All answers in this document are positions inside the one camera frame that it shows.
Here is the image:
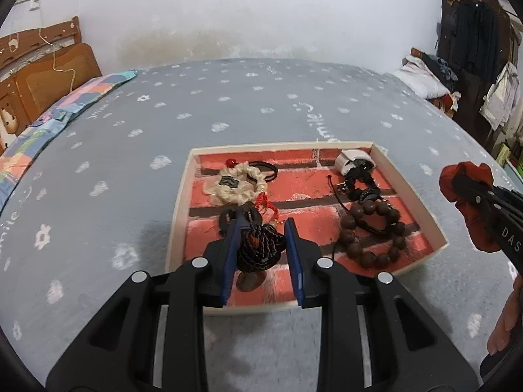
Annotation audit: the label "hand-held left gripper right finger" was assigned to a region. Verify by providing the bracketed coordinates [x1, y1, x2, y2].
[284, 217, 479, 392]

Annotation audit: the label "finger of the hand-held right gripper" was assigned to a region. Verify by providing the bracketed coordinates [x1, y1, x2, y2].
[451, 172, 501, 215]

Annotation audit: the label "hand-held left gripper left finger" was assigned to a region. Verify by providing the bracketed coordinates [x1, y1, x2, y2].
[46, 216, 250, 392]

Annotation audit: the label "red scrunchie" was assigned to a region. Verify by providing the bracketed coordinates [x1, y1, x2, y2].
[439, 162, 506, 253]

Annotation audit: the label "black braided cord necklace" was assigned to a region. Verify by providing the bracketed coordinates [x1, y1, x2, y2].
[236, 224, 287, 293]

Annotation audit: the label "brick-pattern tray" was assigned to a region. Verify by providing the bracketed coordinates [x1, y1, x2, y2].
[164, 141, 449, 316]

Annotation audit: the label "red cord bracelet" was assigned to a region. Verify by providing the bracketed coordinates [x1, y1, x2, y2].
[253, 193, 282, 226]

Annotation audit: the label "cream scrunchie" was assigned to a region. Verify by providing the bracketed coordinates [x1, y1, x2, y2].
[203, 161, 269, 207]

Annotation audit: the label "brown wooden bead bracelet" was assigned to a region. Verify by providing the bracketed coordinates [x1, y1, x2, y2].
[336, 200, 408, 270]

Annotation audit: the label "black cord bracelet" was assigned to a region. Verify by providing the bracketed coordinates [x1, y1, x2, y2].
[327, 167, 395, 235]

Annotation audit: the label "person's right hand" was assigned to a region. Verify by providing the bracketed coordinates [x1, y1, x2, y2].
[486, 273, 523, 356]

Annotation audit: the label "green box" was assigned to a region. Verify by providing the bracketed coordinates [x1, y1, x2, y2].
[495, 139, 523, 174]

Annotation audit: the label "dark wooden wardrobe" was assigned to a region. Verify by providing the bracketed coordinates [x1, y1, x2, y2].
[438, 0, 523, 150]

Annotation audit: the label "white hanging garment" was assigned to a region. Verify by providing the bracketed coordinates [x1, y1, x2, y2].
[479, 61, 520, 132]

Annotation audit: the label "white pillow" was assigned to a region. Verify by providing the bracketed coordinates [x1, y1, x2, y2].
[391, 54, 451, 99]

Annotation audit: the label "dark clothes pile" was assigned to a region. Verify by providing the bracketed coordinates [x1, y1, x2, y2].
[421, 52, 459, 83]

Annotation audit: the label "grey flower-print bed sheet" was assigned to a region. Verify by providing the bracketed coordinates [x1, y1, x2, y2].
[0, 58, 523, 392]

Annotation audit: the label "dark hanging jacket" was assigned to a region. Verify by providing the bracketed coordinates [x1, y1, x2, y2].
[450, 0, 500, 83]

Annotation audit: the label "patchwork quilt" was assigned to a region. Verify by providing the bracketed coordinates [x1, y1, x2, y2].
[0, 69, 138, 214]

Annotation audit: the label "wooden headboard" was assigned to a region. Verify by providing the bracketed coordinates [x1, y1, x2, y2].
[0, 16, 103, 156]

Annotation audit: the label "pale headboard ornament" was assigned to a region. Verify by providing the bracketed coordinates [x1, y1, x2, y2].
[0, 108, 18, 136]

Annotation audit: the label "black hair tie red beads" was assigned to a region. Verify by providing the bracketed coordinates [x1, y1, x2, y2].
[226, 157, 279, 183]

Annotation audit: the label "cream cord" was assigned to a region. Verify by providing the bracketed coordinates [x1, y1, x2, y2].
[38, 25, 77, 91]

